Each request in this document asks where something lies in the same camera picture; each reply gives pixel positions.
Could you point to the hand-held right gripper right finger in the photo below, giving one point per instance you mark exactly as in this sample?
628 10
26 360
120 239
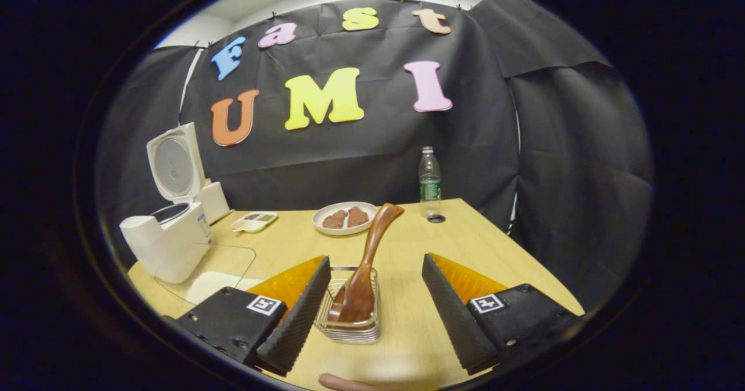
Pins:
457 321

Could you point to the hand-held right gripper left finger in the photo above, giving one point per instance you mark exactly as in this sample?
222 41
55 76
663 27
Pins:
294 321

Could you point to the clear chopstick holder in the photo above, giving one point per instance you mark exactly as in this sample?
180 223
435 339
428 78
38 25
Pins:
349 334

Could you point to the brown wooden spoon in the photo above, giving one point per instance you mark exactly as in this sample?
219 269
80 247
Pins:
358 298

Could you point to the clear container of white rice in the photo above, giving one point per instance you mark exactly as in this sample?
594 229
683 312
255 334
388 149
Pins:
215 280

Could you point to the white rice cooker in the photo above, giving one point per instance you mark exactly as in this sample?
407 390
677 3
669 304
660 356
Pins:
169 245

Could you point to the white round plate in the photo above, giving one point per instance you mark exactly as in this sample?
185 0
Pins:
344 232

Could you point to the dark round table grommet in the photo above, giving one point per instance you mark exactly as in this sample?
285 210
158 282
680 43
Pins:
436 218

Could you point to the small white divided dish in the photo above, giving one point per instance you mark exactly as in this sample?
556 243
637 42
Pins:
254 222

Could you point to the brown meat piece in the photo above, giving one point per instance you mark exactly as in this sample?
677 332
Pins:
357 216
334 219

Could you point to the white toaster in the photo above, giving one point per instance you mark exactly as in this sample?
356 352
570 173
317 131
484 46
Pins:
216 202

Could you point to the clear plastic water bottle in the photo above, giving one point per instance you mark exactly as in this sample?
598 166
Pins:
429 181

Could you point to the black backdrop cloth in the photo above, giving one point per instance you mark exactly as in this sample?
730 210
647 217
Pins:
361 158

